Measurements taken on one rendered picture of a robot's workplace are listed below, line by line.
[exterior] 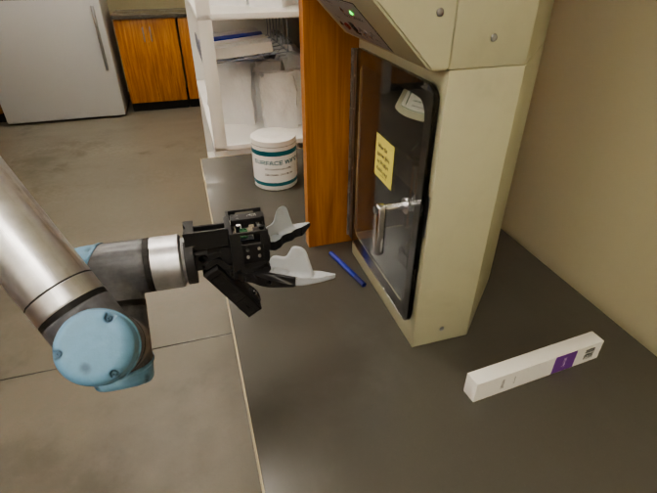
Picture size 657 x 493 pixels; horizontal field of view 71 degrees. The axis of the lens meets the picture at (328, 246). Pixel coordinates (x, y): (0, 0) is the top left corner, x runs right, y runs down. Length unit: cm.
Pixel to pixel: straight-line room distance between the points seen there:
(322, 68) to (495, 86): 39
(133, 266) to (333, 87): 53
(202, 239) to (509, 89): 45
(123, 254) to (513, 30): 56
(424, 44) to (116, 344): 47
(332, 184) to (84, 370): 69
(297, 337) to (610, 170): 67
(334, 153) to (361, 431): 57
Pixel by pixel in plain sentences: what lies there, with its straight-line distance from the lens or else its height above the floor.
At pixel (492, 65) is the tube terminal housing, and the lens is 65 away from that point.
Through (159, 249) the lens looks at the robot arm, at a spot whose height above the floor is 120.
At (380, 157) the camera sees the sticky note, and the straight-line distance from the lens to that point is 80.
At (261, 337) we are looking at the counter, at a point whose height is 94.
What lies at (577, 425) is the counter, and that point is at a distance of 82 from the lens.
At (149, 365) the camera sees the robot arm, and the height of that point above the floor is 108.
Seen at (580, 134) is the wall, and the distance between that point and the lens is 108.
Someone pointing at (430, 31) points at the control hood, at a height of 146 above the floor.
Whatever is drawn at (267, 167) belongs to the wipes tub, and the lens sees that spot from 134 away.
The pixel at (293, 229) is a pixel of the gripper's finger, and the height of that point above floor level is 116.
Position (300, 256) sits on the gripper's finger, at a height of 119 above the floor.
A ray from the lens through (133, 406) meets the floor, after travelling 210.
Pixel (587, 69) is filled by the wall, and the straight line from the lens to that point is 107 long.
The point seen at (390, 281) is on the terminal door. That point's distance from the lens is 84.
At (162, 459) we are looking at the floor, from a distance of 191.
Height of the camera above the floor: 154
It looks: 33 degrees down
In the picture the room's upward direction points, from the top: straight up
